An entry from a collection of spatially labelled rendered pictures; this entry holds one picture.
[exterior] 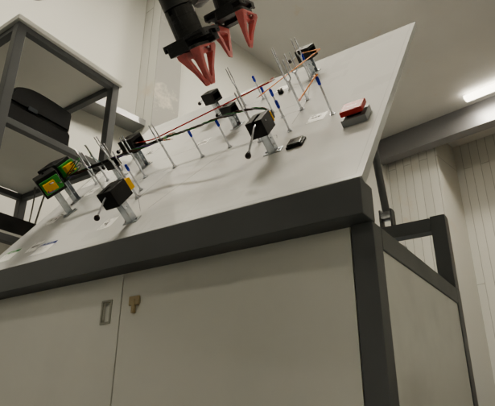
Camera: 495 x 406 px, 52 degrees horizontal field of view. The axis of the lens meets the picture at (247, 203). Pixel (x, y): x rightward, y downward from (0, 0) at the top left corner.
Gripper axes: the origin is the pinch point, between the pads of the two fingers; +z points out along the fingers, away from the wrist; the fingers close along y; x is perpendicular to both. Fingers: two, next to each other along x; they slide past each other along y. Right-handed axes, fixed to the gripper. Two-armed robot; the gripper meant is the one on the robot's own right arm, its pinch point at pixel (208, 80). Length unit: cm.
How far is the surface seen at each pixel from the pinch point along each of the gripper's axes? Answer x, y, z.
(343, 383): 29, -18, 50
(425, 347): 8, -25, 60
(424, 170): -735, 133, 259
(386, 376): 29, -25, 49
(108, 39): -320, 280, -80
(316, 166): 0.5, -14.9, 22.8
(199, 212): 7.0, 10.7, 23.6
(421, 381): 16, -25, 61
